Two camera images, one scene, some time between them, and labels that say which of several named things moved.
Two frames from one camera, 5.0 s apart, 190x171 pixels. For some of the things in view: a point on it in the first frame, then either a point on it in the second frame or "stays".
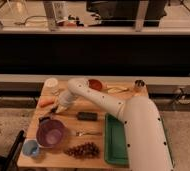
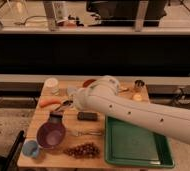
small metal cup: (140, 83) stays
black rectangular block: (87, 116) stays
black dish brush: (40, 119) to (55, 118)
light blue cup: (30, 147) stays
